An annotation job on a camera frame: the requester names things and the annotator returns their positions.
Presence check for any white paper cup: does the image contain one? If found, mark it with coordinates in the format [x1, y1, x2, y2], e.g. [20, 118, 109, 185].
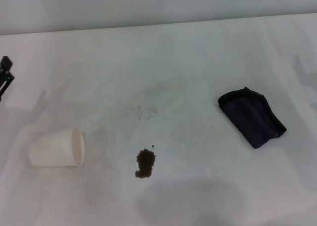
[28, 127, 86, 169]

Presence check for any purple rag with black trim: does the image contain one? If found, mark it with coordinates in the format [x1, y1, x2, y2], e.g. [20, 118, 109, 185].
[217, 87, 288, 149]

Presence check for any black water stain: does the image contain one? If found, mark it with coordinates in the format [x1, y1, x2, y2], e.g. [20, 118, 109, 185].
[134, 143, 157, 180]

